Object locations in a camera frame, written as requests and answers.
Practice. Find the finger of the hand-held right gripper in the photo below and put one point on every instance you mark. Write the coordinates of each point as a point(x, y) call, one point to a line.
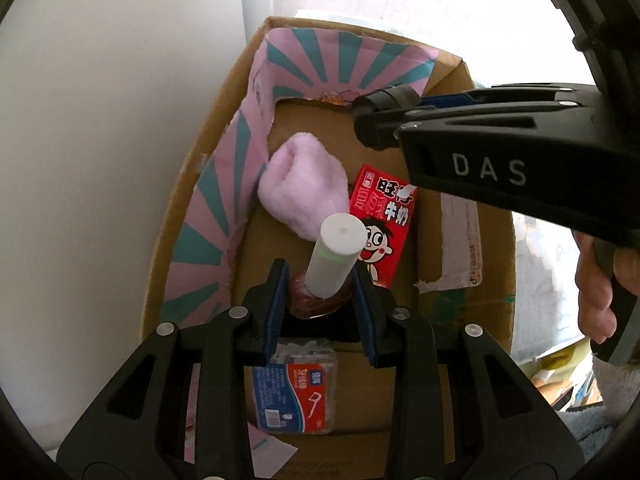
point(375, 125)
point(500, 95)

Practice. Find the red milk carton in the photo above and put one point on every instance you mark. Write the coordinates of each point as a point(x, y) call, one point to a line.
point(387, 240)

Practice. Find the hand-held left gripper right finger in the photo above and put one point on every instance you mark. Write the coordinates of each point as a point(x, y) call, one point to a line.
point(367, 320)

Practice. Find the white wardrobe door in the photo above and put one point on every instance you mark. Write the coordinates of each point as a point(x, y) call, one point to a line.
point(100, 160)

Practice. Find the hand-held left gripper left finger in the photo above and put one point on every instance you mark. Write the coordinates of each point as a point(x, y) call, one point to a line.
point(272, 310)

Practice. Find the clear floss pick box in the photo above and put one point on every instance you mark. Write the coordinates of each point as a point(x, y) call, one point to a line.
point(300, 390)

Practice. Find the brown cardboard box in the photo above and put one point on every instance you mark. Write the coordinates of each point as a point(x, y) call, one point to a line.
point(495, 320)

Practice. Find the pink teal striped paper lining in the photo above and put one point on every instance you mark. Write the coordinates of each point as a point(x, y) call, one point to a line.
point(220, 200)

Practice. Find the pink fluffy sock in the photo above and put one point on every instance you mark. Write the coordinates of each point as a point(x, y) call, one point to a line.
point(305, 180)

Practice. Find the person's right hand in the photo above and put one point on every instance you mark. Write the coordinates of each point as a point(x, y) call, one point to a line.
point(592, 285)

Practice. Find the red nail polish bottle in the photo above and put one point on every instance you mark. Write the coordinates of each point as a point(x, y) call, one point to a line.
point(332, 255)

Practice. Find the blue fleece cloth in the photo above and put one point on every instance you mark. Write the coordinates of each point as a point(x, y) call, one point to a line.
point(590, 425)

